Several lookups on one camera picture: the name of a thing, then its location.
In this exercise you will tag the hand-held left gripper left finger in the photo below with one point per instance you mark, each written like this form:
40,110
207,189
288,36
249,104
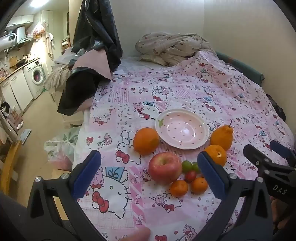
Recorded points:
86,173

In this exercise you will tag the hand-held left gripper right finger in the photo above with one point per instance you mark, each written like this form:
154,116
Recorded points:
210,173

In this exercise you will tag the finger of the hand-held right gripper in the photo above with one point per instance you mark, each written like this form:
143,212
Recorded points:
281,149
256,155

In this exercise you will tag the small tangerine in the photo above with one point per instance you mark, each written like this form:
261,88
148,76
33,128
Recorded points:
178,188
198,185

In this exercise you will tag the red cherry tomato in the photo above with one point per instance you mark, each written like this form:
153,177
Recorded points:
190,176

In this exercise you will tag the medium tangerine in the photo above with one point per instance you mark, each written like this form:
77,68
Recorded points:
218,155

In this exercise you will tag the pear-shaped orange with stem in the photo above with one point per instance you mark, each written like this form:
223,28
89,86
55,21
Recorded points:
222,138

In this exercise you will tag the red apple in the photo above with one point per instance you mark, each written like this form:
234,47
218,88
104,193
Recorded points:
164,169

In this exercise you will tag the pink dotted plate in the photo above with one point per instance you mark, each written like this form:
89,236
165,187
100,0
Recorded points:
182,129

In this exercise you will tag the large round orange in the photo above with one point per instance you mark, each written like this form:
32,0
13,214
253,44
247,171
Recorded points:
146,141

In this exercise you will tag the person's right hand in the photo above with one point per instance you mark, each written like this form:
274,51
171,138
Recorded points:
276,208

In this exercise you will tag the green cherry tomato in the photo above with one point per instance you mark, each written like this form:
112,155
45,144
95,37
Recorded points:
196,167
186,166

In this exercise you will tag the white plastic bag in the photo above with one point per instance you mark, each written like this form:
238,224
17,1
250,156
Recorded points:
61,148

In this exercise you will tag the wooden chair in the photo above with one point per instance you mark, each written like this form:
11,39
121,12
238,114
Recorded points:
10,162

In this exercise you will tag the black cloth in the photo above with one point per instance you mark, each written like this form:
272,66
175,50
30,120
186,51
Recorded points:
76,92

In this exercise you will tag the pink printed blanket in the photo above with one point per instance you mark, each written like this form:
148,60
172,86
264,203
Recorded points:
185,92

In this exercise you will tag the pile of clothes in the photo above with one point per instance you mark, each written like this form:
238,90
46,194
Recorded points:
56,77

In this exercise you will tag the white washing machine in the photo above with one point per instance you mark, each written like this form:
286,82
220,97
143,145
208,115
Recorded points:
37,76

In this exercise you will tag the white kitchen cabinets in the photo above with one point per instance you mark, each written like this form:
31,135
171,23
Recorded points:
16,88

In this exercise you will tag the pink cloth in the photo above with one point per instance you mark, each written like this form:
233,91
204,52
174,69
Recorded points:
94,62

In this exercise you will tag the crumpled beige blanket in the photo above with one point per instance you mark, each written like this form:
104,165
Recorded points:
171,46

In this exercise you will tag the hanging towel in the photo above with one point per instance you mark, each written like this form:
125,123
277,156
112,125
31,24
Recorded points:
49,42

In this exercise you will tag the black jacket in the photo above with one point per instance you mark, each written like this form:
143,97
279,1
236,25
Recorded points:
99,30

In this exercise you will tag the hanging pink bag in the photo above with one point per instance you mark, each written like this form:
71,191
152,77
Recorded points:
38,31

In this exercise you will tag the range hood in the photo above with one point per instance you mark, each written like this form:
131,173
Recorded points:
13,38

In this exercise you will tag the green bed frame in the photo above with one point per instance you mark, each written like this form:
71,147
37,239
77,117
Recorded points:
242,67

